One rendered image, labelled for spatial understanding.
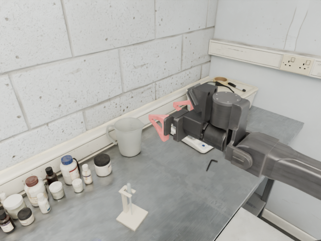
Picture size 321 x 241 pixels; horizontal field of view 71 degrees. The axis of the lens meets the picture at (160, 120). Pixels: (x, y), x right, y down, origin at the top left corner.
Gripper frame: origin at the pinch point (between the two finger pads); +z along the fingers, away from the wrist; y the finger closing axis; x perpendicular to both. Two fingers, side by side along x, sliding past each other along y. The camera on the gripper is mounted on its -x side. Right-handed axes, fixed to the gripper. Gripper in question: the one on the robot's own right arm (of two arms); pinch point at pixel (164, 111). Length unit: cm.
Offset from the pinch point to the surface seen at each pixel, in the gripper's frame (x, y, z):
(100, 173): 37.8, 7.1, 29.7
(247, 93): 26, -83, 10
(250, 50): 5, -95, 19
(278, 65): 10, -95, 1
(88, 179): 36.9, 12.8, 29.7
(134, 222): 39.4, 11.5, 2.9
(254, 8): -18, -100, 23
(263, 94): 31, -100, 7
